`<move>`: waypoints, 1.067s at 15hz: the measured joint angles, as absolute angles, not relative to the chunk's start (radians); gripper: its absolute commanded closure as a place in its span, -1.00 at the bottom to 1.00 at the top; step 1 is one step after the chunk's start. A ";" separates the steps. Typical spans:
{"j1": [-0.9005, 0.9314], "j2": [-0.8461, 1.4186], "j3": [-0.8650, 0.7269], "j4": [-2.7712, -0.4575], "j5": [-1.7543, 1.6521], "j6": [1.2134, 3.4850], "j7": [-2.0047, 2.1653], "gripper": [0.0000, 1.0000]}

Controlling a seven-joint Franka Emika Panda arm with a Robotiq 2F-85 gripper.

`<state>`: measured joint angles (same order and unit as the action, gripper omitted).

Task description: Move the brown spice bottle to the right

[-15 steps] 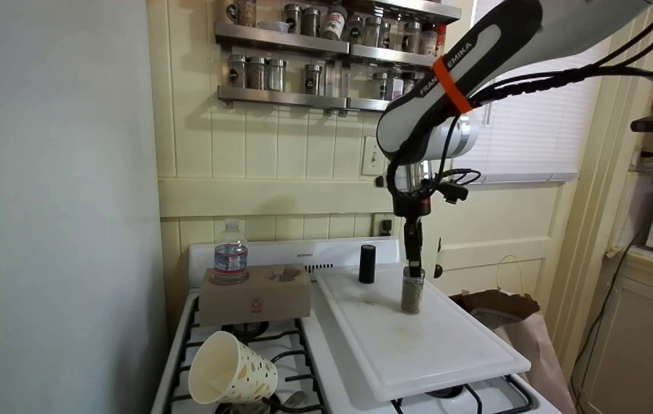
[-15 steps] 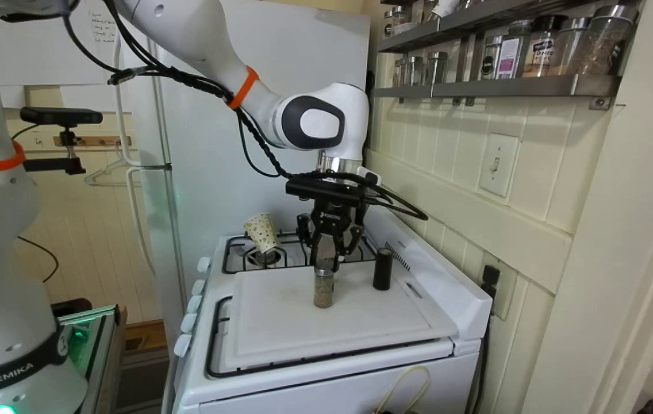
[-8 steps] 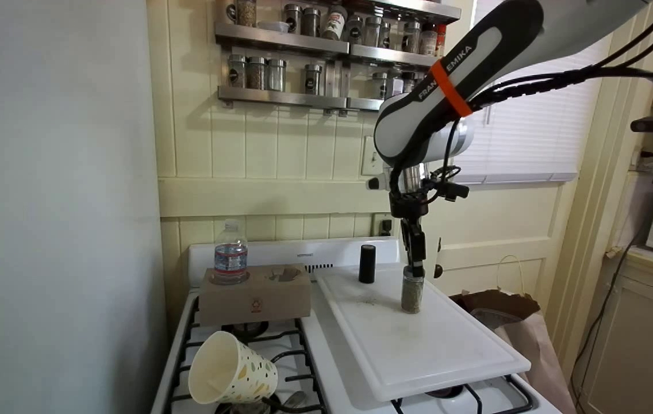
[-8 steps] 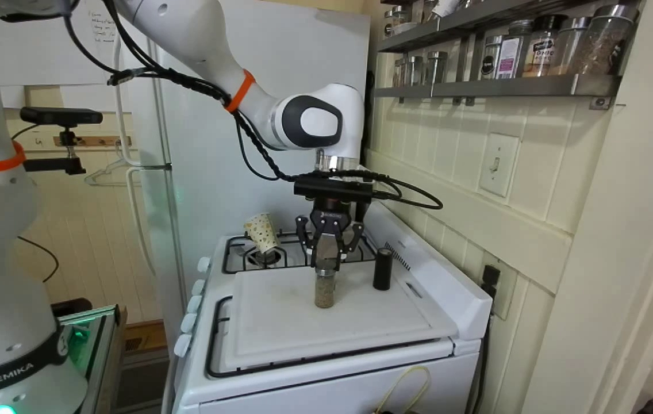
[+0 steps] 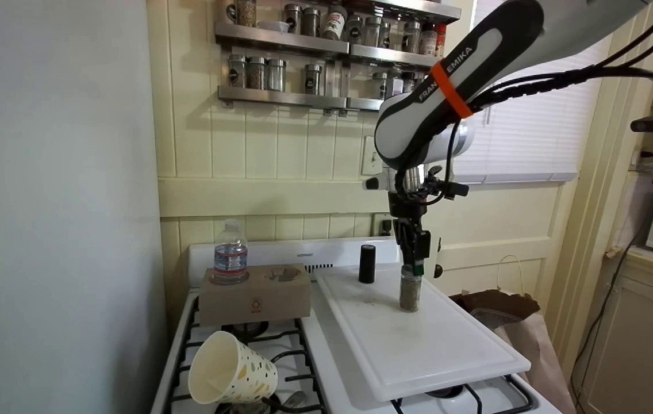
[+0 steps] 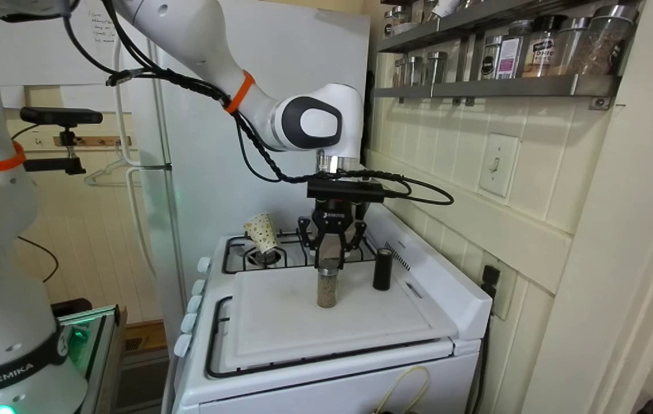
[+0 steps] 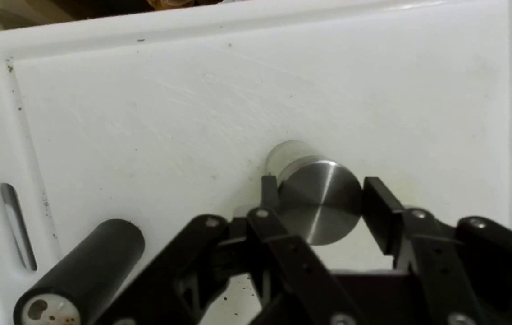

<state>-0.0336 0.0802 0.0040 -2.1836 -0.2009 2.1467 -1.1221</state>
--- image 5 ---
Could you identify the black stove burner grate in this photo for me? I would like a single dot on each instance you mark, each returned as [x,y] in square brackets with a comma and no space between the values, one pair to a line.
[283,342]

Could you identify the metal spice rack shelf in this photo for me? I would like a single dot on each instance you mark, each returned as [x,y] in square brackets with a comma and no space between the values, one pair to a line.
[325,52]

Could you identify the white cutting board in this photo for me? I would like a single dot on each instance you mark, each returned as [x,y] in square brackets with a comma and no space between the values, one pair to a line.
[389,353]

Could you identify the black wall plug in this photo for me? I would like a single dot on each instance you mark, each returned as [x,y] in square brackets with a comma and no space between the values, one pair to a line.
[386,227]

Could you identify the brown paper bag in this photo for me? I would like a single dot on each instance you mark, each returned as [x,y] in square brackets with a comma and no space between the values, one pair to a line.
[518,319]

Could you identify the clear plastic water bottle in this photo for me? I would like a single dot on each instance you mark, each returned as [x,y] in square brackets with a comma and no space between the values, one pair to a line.
[230,254]

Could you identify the brown cardboard box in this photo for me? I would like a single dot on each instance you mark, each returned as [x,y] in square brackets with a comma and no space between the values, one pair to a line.
[267,292]

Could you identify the black spice bottle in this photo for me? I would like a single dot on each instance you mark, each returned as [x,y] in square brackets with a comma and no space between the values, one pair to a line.
[366,263]

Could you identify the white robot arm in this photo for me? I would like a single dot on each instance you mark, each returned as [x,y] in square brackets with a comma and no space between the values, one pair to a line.
[479,72]

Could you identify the brown spice bottle silver lid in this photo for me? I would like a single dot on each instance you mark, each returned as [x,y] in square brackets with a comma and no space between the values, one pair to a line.
[411,286]

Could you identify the white gas stove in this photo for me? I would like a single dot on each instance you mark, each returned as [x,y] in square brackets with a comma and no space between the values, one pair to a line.
[508,393]

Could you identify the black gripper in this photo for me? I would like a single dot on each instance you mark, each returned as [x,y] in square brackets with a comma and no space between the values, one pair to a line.
[405,212]

